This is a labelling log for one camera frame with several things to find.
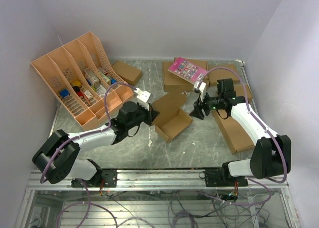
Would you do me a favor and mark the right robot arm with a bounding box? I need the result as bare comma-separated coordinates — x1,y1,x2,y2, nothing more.
190,79,291,186

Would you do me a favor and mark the yellow toy block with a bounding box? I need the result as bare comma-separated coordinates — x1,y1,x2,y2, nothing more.
72,80,82,87

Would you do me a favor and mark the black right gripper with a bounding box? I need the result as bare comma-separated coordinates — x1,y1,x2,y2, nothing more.
189,91,223,120

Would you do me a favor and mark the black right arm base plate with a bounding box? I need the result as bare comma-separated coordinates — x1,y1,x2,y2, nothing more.
204,168,248,187

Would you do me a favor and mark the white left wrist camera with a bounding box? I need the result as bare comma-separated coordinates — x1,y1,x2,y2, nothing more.
134,88,152,111

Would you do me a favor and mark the big brown box front right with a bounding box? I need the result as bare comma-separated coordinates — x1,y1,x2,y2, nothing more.
212,110,255,155

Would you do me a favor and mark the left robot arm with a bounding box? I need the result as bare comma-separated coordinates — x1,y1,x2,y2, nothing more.
32,101,159,187

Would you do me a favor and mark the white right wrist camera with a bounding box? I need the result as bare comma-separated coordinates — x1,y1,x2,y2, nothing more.
193,81,207,102

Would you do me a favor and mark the cardboard box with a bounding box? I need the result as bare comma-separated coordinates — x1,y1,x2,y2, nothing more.
152,89,193,143

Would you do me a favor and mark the aluminium mounting rail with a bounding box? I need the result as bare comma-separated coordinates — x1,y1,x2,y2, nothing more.
26,168,287,191

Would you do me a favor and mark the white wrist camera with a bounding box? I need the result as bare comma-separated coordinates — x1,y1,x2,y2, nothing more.
134,88,152,111
193,81,207,102

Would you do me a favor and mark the large brown box under book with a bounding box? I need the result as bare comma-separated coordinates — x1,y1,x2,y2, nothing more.
162,58,208,92

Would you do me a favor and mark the pink children's book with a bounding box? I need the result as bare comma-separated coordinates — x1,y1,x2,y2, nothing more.
168,57,208,85

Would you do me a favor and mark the peach plastic file organizer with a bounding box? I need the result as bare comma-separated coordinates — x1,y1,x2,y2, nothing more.
31,32,134,131

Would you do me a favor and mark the red toy block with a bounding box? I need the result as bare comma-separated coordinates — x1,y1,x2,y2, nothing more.
76,91,84,99

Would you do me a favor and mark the brown box back right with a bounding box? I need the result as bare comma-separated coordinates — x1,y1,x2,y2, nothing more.
207,64,240,86

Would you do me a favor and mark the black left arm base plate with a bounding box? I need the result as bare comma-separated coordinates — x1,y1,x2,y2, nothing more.
69,168,117,188

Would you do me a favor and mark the small brown box right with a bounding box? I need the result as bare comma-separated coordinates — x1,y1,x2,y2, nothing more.
234,84,253,104

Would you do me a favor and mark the small brown box by organizer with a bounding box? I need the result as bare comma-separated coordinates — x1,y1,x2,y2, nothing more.
112,60,142,86

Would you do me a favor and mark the small printed carton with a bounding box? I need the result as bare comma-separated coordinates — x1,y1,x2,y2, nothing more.
84,68,100,89

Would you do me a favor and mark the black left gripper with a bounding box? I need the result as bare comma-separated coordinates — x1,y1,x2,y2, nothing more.
127,102,160,130

